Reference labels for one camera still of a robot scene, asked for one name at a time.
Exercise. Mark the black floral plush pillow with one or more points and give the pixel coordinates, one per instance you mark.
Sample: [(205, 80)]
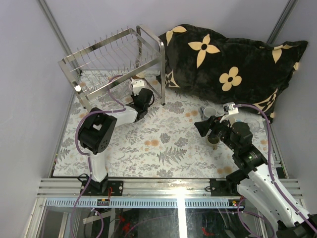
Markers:
[(204, 63)]

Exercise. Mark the steel two-tier dish rack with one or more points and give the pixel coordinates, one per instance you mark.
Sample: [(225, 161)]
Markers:
[(94, 70)]

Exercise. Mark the floral patterned table mat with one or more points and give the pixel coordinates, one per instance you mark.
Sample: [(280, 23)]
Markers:
[(164, 144)]

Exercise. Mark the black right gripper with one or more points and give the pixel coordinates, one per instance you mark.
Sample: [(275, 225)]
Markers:
[(203, 127)]

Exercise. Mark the aluminium front rail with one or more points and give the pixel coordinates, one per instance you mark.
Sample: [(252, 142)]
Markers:
[(135, 193)]

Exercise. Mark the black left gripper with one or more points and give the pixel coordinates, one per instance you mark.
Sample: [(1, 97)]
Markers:
[(133, 97)]

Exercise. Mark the blue textured square mug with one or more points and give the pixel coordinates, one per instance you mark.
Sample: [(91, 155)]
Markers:
[(207, 112)]

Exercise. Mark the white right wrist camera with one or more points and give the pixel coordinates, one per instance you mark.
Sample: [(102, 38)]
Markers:
[(230, 110)]

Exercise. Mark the olive green ceramic mug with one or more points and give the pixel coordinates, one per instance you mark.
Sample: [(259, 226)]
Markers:
[(213, 141)]

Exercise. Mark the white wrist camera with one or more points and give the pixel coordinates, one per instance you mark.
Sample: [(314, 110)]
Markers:
[(137, 86), (230, 110)]

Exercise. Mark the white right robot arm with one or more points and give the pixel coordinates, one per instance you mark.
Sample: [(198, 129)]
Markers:
[(256, 182)]

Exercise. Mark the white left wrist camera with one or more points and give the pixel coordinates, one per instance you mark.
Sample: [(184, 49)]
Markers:
[(137, 86)]

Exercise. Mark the clear faceted drinking glass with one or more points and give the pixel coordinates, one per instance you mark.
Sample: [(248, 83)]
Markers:
[(253, 124)]

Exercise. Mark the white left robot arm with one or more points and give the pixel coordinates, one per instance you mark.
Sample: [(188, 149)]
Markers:
[(95, 132)]

